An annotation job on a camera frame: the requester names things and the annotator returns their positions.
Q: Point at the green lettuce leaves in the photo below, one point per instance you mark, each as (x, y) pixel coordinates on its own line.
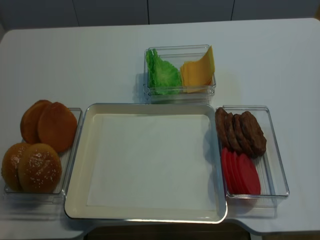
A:
(163, 76)

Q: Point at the clear lettuce cheese container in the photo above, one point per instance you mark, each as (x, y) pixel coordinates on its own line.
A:
(177, 55)

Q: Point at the yellow cheese slice stack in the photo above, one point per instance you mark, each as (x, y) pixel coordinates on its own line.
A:
(198, 73)

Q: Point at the white paper liner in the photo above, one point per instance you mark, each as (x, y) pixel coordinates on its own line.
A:
(153, 162)

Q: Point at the cream rectangular tray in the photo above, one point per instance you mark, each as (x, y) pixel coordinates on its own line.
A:
(76, 205)

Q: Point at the leftmost brown patty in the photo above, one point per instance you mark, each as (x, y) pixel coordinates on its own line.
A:
(220, 115)

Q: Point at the brown patty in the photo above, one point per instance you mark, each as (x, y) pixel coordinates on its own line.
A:
(230, 133)
(220, 115)
(244, 144)
(253, 133)

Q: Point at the leftmost red tomato slice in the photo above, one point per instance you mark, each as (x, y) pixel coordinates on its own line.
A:
(226, 173)

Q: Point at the red tomato slice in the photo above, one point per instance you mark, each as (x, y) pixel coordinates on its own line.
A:
(240, 188)
(233, 184)
(248, 175)
(226, 173)

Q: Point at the front brown patty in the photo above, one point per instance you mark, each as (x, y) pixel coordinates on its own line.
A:
(253, 133)

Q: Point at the clear left bun container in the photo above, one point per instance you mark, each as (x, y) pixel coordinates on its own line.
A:
(67, 161)

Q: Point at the front red tomato slice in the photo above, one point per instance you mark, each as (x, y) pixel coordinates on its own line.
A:
(248, 175)

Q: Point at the clear patty tomato container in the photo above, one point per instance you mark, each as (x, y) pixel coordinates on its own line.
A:
(269, 166)

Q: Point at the right sesame top bun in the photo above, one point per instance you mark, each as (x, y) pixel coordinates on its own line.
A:
(39, 169)

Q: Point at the sesame bun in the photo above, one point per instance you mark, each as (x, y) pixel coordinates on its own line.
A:
(10, 164)
(39, 169)

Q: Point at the left sesame top bun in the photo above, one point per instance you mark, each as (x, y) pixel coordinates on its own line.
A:
(10, 164)

